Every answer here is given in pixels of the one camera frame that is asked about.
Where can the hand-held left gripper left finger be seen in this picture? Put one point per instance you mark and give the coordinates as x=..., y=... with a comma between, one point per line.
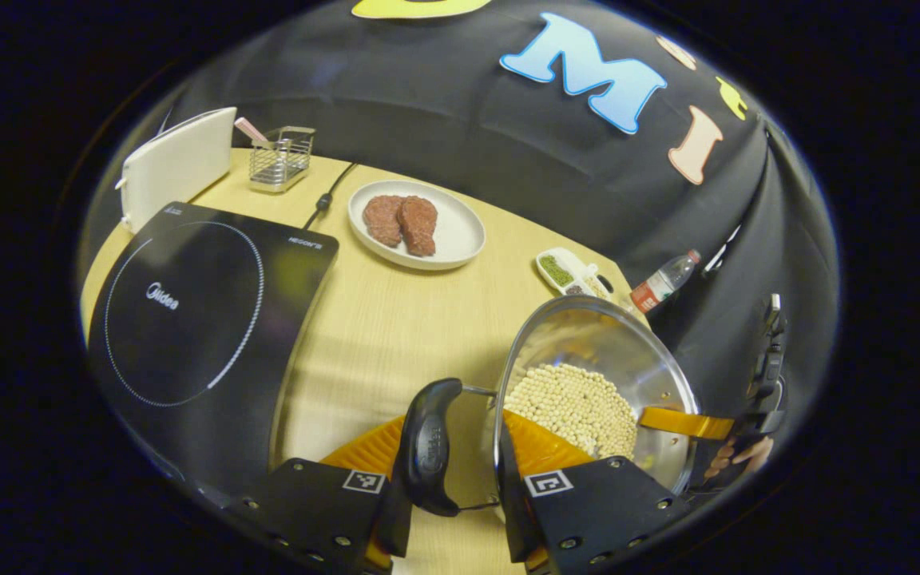
x=396, y=531

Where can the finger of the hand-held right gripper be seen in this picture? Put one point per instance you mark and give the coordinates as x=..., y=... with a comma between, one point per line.
x=684, y=423

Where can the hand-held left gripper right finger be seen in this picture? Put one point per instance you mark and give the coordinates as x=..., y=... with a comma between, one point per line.
x=517, y=519

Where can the pile of soybeans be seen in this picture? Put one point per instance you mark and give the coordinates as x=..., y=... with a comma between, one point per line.
x=572, y=407

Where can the black induction cooktop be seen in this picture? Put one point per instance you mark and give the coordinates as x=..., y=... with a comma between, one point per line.
x=188, y=319

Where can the clear plastic water bottle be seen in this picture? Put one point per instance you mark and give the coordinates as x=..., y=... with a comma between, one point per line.
x=660, y=286

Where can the white divided bean dish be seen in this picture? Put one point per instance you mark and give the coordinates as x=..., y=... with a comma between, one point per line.
x=556, y=259

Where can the white oval plate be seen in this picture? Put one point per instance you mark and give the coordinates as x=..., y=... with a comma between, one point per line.
x=460, y=231

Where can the brown meat patty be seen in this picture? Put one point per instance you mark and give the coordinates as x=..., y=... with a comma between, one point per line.
x=382, y=220
x=420, y=228

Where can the black backdrop cloth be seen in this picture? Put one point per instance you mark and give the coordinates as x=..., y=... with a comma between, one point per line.
x=428, y=104

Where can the white toaster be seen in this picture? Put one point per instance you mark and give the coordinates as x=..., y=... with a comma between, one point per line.
x=180, y=160

